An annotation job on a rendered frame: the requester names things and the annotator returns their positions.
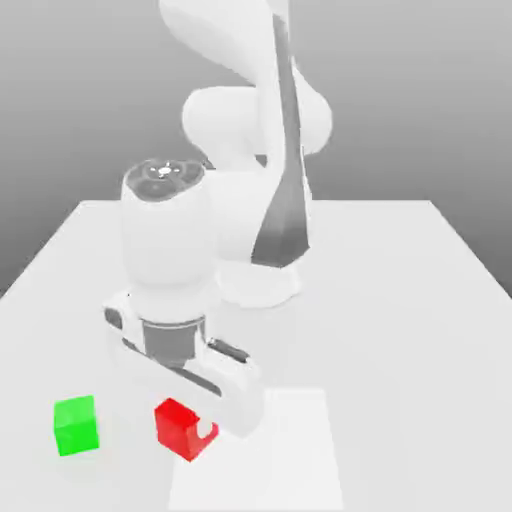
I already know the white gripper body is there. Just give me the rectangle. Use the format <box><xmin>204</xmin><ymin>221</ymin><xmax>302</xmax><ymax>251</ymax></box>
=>
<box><xmin>106</xmin><ymin>330</ymin><xmax>267</xmax><ymax>440</ymax></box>

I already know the small red cube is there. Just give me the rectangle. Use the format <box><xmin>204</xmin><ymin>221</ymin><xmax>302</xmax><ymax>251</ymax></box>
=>
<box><xmin>154</xmin><ymin>396</ymin><xmax>220</xmax><ymax>463</ymax></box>

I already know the small green cube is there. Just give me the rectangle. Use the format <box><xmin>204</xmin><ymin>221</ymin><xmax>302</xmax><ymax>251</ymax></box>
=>
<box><xmin>52</xmin><ymin>394</ymin><xmax>100</xmax><ymax>458</ymax></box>

